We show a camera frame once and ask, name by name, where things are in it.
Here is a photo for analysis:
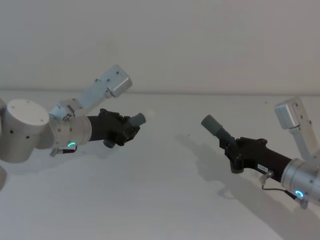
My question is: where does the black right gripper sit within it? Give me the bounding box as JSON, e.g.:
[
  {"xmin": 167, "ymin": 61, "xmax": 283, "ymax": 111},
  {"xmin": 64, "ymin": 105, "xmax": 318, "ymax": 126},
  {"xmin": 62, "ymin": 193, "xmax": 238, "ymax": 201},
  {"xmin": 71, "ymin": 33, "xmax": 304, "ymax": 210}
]
[{"xmin": 200, "ymin": 114, "xmax": 293, "ymax": 183}]

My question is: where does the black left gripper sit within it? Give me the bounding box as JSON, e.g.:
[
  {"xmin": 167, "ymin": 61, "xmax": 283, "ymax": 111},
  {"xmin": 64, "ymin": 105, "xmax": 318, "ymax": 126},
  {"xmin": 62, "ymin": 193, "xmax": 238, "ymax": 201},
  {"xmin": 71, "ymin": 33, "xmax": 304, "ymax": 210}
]
[{"xmin": 87, "ymin": 108, "xmax": 148, "ymax": 149}]

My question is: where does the white table cloth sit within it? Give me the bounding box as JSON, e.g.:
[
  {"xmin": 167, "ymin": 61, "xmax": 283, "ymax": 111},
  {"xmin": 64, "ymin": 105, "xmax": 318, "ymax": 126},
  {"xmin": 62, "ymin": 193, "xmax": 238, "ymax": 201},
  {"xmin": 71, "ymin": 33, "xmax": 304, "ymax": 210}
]
[{"xmin": 0, "ymin": 90, "xmax": 320, "ymax": 240}]

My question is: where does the white curtain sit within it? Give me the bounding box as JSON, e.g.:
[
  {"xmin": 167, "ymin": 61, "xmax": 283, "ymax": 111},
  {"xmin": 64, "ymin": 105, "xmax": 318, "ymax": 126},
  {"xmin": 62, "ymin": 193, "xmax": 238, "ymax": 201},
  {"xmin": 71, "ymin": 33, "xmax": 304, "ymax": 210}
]
[{"xmin": 0, "ymin": 0, "xmax": 320, "ymax": 95}]

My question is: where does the thin dark left wrist cable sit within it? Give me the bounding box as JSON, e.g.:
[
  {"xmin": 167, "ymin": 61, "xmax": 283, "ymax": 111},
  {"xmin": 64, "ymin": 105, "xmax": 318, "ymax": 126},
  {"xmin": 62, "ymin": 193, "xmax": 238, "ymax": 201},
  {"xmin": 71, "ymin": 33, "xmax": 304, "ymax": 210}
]
[{"xmin": 49, "ymin": 144, "xmax": 78, "ymax": 158}]

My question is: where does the thin dark wrist cable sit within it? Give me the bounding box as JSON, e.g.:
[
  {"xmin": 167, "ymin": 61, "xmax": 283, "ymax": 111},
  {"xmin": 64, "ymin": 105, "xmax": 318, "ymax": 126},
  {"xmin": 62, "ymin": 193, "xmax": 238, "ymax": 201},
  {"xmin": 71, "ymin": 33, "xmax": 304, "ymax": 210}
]
[
  {"xmin": 259, "ymin": 170, "xmax": 309, "ymax": 210},
  {"xmin": 49, "ymin": 144, "xmax": 78, "ymax": 158}
]

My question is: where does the thin dark right wrist cable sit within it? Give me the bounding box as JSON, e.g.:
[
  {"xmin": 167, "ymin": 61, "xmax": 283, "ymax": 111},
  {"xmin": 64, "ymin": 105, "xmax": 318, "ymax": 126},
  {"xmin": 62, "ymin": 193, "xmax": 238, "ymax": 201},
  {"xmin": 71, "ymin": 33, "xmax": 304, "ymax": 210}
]
[{"xmin": 259, "ymin": 170, "xmax": 309, "ymax": 210}]

